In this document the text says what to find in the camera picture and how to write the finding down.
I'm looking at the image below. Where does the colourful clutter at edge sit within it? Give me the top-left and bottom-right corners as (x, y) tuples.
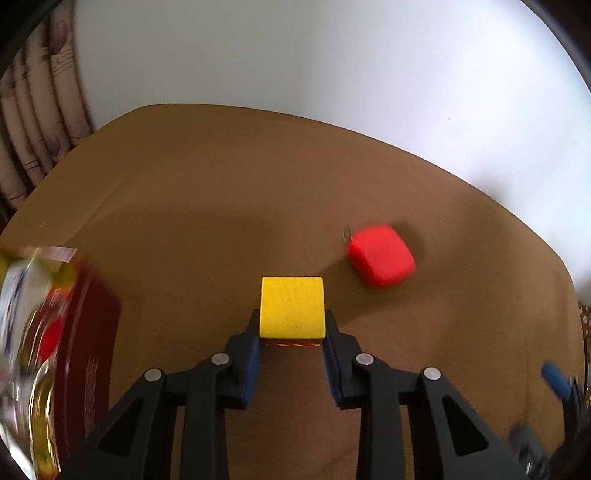
(579, 304), (591, 340)

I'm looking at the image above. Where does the beige patterned curtain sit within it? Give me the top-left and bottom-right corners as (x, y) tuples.
(1, 1), (93, 218)

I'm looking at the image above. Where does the red gold tin box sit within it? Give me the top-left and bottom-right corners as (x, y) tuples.
(0, 245), (123, 480)

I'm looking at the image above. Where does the yellow wooden cube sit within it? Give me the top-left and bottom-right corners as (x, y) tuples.
(259, 277), (325, 347)

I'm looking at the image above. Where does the red rounded cube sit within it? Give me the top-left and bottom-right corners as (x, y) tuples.
(346, 224), (416, 289)

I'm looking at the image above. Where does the clear box white label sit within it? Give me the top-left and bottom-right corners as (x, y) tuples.
(1, 259), (53, 465)

